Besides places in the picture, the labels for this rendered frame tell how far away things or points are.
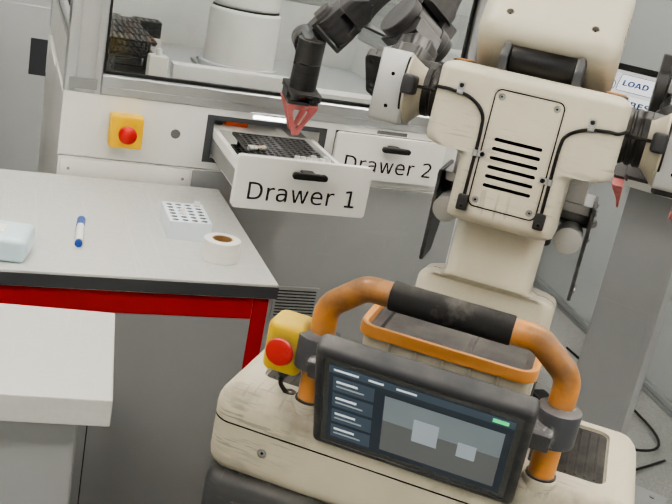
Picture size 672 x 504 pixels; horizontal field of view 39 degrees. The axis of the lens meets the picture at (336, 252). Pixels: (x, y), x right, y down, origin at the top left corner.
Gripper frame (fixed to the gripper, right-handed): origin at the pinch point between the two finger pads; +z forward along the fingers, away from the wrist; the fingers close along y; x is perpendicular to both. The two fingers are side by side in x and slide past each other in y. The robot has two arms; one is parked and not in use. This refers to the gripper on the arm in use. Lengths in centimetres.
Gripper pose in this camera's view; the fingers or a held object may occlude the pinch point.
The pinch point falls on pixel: (293, 128)
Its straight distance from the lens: 203.7
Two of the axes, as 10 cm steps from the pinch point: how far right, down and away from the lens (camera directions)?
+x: -9.5, -0.9, -3.1
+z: -2.2, 8.8, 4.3
